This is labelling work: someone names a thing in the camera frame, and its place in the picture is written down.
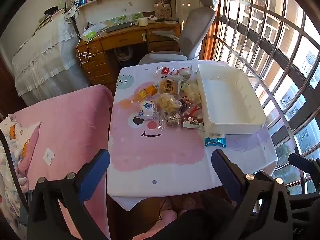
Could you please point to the clear golden snack packet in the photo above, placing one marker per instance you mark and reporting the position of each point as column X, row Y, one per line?
column 168, row 86

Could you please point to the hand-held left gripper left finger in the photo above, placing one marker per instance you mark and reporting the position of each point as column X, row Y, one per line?
column 96, row 172

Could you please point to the green tissue box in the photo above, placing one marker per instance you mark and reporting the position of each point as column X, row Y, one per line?
column 89, row 34

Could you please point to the grey white snack packet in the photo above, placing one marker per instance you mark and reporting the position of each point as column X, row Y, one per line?
column 183, row 73

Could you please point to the metal window grille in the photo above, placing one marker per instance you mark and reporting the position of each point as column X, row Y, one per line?
column 275, row 55

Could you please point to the grey office chair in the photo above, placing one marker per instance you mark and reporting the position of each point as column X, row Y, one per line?
column 195, row 35

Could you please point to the dark chocolate snack packet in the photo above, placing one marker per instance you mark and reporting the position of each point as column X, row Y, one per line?
column 184, row 103

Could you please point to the white card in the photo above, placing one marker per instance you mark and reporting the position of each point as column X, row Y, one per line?
column 48, row 156

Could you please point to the floral cloth bag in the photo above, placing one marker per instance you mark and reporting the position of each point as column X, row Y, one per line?
column 71, row 13

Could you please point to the white brown snack packet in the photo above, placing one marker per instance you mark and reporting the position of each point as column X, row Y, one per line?
column 192, row 124

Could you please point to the small orange snack packet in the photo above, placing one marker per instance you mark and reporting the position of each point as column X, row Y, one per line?
column 142, row 94

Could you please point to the person's dark trousers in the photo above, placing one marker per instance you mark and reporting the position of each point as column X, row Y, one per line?
column 200, row 225

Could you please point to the wooden desk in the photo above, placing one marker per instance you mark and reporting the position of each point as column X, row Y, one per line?
column 120, row 40

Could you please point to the beige patterned box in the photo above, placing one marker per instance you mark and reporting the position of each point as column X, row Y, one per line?
column 162, row 11

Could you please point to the white blueberry print packet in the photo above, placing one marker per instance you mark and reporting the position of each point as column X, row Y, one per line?
column 148, row 107

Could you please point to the clear popcorn packet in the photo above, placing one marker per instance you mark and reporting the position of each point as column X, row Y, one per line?
column 168, row 102

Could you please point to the red white cookie packet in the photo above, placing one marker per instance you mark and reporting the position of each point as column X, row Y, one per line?
column 192, row 110

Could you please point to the black keyboard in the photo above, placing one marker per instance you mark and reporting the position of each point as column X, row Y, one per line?
column 118, row 27

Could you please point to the pale rice cracker packet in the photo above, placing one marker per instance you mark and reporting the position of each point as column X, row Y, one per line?
column 192, row 92

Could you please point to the clear walnut date packet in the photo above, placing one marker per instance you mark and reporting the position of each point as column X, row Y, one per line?
column 172, row 118

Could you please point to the lace covered cabinet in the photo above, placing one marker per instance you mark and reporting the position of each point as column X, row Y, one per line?
column 45, row 55

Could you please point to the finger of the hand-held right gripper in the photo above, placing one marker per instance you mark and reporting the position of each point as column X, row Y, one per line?
column 301, row 161

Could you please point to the green snack packet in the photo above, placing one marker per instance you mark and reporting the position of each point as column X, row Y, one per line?
column 183, row 86

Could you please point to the blue snack packet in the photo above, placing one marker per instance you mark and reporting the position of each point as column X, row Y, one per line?
column 215, row 142

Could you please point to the clear plastic bag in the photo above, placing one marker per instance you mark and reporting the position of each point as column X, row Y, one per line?
column 98, row 27

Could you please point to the cream pot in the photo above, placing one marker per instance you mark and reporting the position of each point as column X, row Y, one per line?
column 143, row 22

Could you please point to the white plastic bin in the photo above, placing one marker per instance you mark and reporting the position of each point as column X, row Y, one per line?
column 225, row 97

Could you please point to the red snack packet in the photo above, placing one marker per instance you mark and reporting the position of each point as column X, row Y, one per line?
column 165, row 70

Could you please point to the black hat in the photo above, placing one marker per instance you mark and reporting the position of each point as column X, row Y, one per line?
column 51, row 10

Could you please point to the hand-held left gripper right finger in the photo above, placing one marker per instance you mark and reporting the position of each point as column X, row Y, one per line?
column 225, row 175

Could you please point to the printed pillow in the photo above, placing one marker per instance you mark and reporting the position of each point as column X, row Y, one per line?
column 15, row 135

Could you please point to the pink printed tablecloth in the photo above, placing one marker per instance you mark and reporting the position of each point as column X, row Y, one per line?
column 150, row 155

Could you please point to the pink blanket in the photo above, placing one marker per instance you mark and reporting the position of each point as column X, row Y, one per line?
column 70, row 130

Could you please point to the plastic trash bag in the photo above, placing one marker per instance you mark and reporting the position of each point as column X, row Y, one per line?
column 123, row 53

